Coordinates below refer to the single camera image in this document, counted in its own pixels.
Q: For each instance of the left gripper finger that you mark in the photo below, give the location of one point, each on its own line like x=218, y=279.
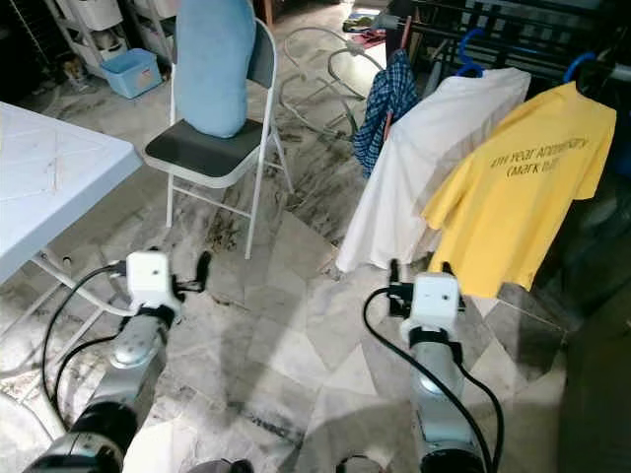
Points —
x=206, y=266

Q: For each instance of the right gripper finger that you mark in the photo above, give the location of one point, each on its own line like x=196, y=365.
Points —
x=449, y=269
x=395, y=273

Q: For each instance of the blue plaid shirt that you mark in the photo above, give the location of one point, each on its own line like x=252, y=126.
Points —
x=389, y=99

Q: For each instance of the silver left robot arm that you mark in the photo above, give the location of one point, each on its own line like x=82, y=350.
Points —
x=148, y=350

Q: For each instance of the blue plastic hanger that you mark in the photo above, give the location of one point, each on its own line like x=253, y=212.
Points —
x=461, y=49
x=574, y=67

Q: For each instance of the yellow printed t-shirt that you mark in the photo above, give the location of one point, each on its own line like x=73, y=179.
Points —
x=513, y=217

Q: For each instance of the white shirt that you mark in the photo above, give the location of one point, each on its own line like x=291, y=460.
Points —
x=414, y=168

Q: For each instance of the white folding chair grey seat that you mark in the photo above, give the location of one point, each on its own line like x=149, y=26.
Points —
x=197, y=153

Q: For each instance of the grey robot right leg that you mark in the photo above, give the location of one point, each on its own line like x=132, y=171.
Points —
x=360, y=465

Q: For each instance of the grey robot leg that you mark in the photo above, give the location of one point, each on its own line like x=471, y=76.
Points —
x=360, y=465
x=222, y=467

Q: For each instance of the white folding table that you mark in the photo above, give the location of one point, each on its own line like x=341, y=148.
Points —
x=49, y=177

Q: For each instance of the grey robot left leg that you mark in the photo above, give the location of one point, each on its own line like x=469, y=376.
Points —
x=222, y=467

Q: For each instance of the light blue cushion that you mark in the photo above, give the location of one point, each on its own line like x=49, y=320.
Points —
x=215, y=69

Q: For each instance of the light blue plastic bin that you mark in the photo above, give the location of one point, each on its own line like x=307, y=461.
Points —
x=133, y=74

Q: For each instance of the colourful floor mat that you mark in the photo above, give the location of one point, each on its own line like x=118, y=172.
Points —
x=365, y=34

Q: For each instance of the black clothes rack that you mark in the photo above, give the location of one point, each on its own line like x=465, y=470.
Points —
x=532, y=30

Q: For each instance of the white storage drawer shelf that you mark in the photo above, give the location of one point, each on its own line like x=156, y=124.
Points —
x=94, y=15

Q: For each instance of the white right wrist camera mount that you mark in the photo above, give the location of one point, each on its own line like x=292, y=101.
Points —
x=436, y=301

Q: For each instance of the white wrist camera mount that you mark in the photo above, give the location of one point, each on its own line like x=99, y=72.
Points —
x=153, y=278
x=436, y=301

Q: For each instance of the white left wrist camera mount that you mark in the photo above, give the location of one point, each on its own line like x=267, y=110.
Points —
x=153, y=278

